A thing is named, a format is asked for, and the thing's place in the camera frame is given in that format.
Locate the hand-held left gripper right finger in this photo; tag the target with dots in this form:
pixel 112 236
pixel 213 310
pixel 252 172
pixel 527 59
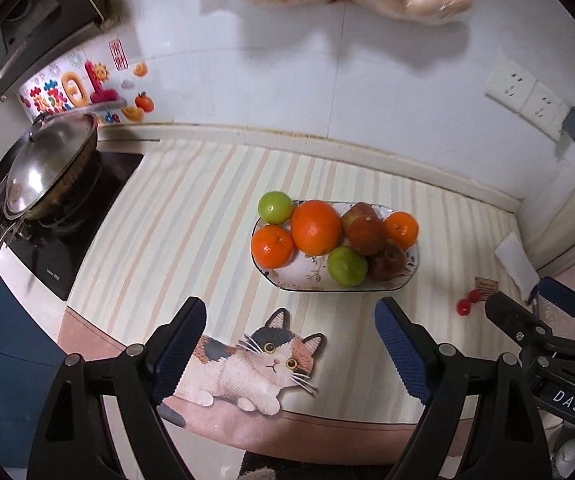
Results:
pixel 402 350

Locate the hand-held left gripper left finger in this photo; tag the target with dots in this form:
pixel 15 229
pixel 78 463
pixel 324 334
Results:
pixel 180 350

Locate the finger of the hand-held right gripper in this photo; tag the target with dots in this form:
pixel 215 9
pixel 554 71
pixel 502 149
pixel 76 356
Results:
pixel 515 317
pixel 562 292

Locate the dark red apple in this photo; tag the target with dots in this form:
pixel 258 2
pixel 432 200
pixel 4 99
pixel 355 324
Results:
pixel 365 232
pixel 388 262

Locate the green apple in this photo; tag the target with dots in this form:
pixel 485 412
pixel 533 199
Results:
pixel 347 266
pixel 275 206

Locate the floral ceramic plate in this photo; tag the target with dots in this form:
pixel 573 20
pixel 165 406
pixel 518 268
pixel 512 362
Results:
pixel 302 272

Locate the large orange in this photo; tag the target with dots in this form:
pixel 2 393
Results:
pixel 316 227

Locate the brown label card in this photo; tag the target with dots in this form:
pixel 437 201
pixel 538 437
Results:
pixel 486 285

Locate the red cherry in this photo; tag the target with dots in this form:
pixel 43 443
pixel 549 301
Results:
pixel 464 306
pixel 476 295

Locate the white tissue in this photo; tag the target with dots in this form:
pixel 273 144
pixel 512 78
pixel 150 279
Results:
pixel 517 262

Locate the cat-shaped mat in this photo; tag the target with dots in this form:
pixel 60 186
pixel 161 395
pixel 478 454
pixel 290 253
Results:
pixel 252 365

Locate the striped table mat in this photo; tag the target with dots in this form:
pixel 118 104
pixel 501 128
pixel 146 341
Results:
pixel 182 220

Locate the black cooktop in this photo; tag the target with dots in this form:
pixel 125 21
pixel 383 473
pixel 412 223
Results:
pixel 92 210

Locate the blue kitchen cabinet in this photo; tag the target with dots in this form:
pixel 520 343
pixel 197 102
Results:
pixel 12 360

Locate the metal wok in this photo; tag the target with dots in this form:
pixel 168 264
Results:
pixel 75 175

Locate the glass wok lid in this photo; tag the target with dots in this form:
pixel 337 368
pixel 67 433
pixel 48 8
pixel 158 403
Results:
pixel 47 160

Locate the black range hood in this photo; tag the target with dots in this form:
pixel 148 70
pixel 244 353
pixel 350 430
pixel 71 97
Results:
pixel 12 20

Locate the white wall outlet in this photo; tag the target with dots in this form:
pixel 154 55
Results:
pixel 556 127
pixel 542 105
pixel 510 85

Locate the colourful wall sticker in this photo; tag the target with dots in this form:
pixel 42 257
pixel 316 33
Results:
pixel 82 90

